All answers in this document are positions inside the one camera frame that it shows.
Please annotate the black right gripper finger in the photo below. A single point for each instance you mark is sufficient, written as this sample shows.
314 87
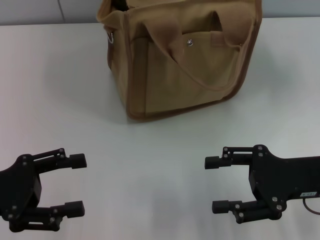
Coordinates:
215 163
221 207

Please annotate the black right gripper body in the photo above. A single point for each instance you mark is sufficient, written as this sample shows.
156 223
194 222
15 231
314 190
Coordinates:
280 177

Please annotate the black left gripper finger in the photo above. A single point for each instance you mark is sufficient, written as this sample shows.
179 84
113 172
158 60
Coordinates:
73 208
77 161

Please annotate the khaki canvas food bag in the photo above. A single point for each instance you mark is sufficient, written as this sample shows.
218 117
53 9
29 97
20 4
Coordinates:
175 82

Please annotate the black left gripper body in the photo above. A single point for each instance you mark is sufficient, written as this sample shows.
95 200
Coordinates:
20 185

